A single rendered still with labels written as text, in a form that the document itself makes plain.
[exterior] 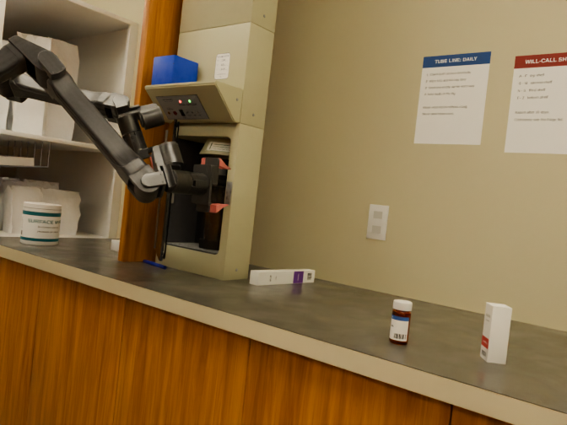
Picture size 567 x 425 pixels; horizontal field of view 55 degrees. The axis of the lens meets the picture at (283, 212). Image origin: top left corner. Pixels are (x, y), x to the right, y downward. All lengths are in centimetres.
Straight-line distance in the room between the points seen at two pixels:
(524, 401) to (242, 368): 59
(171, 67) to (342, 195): 70
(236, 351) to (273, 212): 91
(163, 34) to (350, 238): 93
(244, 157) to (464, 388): 98
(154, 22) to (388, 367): 136
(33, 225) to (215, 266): 76
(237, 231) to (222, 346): 48
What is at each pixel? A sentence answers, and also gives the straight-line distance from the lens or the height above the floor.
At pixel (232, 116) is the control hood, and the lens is 160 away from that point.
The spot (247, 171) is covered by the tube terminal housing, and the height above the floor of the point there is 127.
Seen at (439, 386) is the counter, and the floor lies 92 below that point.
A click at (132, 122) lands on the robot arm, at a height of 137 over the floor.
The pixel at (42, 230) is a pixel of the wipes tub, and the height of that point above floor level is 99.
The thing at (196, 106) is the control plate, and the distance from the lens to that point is 167.
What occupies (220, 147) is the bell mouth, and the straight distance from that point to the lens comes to 171.
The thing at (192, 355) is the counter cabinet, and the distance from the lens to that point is 134.
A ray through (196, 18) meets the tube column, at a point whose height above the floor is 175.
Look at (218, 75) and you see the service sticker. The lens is 173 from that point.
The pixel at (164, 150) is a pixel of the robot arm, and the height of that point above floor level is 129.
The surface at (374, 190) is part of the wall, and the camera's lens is 182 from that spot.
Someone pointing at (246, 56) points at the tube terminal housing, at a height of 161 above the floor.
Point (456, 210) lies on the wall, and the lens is 170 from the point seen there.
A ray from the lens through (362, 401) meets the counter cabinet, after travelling 107.
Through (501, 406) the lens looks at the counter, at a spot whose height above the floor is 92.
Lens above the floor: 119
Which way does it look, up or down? 1 degrees down
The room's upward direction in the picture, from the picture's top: 6 degrees clockwise
